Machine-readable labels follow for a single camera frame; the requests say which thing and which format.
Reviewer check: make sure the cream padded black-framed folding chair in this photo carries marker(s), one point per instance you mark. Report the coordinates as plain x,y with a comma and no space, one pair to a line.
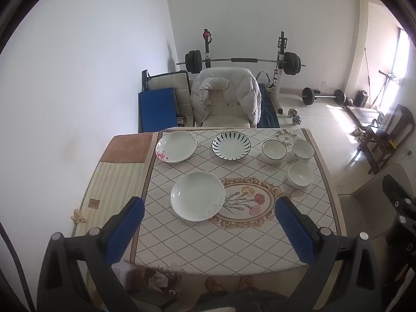
165,79

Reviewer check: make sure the blue weight bench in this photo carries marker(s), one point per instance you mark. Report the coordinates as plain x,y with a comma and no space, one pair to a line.
268,109

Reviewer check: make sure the metal folding stand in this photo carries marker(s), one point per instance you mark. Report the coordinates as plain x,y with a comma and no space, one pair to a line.
386,81

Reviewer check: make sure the white puffer jacket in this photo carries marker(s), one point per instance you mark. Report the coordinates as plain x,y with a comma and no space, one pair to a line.
240,87

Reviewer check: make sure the dark wooden chair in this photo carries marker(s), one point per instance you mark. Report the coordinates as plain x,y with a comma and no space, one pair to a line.
388,130

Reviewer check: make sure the white plate pink floral rim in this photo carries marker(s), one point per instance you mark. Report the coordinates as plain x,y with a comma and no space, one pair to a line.
177,146

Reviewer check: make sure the chrome dumbbell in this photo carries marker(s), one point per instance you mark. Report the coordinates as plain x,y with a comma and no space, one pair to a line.
295,117

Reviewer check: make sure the white plate dark leaf stripes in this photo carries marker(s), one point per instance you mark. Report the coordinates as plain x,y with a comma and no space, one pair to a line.
231,145

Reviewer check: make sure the floral printed cloth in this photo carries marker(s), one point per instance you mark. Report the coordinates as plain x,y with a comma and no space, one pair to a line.
159,279

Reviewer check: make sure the beige plastic chair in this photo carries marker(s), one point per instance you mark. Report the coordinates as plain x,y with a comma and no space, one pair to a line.
364,185

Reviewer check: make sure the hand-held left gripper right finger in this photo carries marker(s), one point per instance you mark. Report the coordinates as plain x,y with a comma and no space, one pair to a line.
294,230

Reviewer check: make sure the white bowl black rim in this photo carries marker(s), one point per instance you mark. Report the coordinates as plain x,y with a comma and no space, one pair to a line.
274,149

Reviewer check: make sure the beige striped mat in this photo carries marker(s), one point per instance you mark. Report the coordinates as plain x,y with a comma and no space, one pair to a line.
113,182

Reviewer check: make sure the short barbell with black plates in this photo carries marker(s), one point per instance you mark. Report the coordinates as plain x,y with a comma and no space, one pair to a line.
323,96

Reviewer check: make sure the person's dark trousers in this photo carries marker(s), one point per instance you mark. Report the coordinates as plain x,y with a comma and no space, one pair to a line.
234,302

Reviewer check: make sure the white plate grey floral rim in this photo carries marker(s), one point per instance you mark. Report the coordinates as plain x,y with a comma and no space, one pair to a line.
196,196

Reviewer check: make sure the person's foot in sandal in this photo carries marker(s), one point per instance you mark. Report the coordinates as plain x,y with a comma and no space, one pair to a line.
214,284
244,282

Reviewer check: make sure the window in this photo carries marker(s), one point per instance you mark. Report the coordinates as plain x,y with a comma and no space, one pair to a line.
402,53

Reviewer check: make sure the blue flat board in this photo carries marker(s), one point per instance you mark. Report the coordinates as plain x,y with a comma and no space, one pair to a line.
157,109

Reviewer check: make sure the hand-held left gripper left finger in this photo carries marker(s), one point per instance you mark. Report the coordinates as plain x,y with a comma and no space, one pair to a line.
125,234

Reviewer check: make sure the white bowl blue rim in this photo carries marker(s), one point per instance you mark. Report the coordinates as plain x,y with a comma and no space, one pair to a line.
300,175
303,150

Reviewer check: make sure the diamond patterned floral tablecloth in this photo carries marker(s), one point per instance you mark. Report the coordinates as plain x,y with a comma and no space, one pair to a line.
182,234

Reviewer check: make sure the crumpled beige cloth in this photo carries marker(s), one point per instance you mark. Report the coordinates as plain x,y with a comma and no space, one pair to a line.
78,216

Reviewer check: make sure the cream upholstered chair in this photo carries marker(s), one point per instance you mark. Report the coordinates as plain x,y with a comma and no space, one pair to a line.
219,113

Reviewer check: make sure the black waste bin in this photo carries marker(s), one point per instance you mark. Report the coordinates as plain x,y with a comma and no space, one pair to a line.
362,98

